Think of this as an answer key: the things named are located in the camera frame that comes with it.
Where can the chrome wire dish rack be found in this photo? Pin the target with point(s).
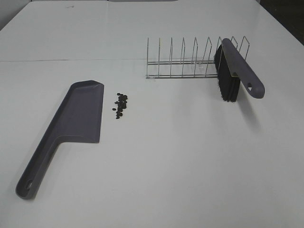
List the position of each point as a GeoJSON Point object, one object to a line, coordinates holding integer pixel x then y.
{"type": "Point", "coordinates": [178, 60]}

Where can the grey brush black bristles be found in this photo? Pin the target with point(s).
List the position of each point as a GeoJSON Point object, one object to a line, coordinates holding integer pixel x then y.
{"type": "Point", "coordinates": [233, 70]}

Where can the grey plastic dustpan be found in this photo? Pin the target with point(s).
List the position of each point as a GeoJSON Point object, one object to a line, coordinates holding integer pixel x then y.
{"type": "Point", "coordinates": [77, 120]}

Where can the pile of coffee beans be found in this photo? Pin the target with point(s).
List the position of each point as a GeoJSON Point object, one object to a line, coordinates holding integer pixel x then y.
{"type": "Point", "coordinates": [121, 105]}

